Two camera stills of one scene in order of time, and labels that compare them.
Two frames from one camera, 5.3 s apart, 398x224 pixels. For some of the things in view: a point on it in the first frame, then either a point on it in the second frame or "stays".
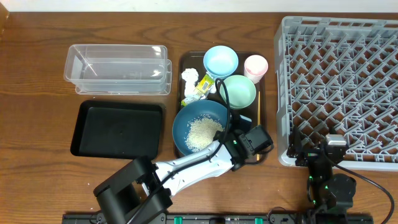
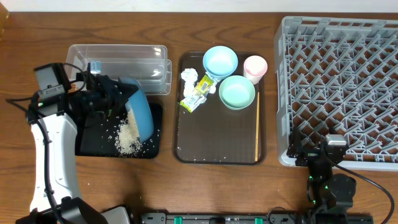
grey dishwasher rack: (339, 73) stays
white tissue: (190, 76) stays
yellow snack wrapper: (201, 91) stays
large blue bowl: (191, 110) to (140, 105)
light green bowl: (242, 91) stays
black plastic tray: (119, 129) stays
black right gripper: (296, 147) stays
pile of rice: (201, 132) to (128, 142)
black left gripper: (226, 135) to (106, 89)
